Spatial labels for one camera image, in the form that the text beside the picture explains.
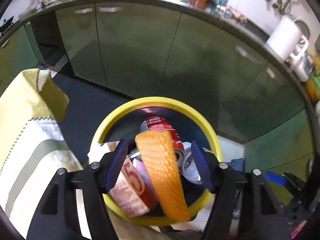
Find pink red milk carton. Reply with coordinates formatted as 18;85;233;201
109;157;157;218

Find orange textured foam sleeve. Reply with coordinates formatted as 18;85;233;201
135;131;190;222

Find red soda can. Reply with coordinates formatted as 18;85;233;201
139;115;192;168

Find purple cardboard box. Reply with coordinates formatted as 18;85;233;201
132;158;155;193

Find yellow rimmed trash bin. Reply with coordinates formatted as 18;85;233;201
90;96;222;226

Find green kitchen cabinets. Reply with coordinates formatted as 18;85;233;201
0;0;316;205

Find yellow chevron tablecloth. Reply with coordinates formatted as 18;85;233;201
1;68;163;239

